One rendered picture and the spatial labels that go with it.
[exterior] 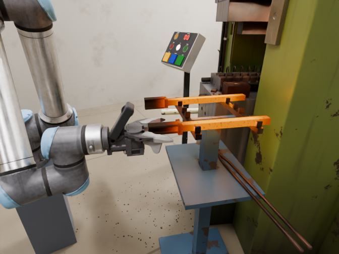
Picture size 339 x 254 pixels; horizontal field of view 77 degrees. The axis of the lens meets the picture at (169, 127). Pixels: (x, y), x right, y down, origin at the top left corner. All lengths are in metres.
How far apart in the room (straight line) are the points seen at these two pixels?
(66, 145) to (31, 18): 0.43
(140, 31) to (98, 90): 1.18
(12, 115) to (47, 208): 0.78
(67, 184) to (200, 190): 0.45
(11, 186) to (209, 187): 0.62
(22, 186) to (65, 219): 0.80
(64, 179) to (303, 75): 0.88
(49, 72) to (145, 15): 2.94
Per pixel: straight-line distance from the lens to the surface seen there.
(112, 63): 3.65
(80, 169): 0.71
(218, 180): 0.88
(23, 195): 0.73
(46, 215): 1.45
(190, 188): 0.83
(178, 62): 1.67
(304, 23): 0.92
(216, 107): 1.11
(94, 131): 0.64
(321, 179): 1.26
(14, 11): 0.86
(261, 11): 1.26
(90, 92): 3.66
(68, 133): 0.66
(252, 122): 0.75
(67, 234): 1.58
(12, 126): 0.73
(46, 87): 1.03
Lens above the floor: 1.27
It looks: 26 degrees down
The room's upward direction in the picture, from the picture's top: straight up
